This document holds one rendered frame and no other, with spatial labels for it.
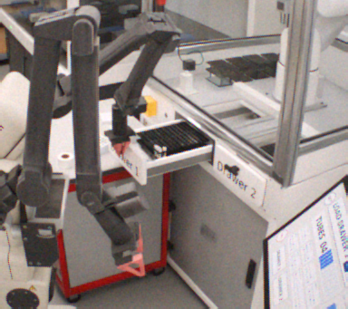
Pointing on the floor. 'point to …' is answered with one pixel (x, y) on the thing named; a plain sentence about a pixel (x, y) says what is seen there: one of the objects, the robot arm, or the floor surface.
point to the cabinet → (216, 237)
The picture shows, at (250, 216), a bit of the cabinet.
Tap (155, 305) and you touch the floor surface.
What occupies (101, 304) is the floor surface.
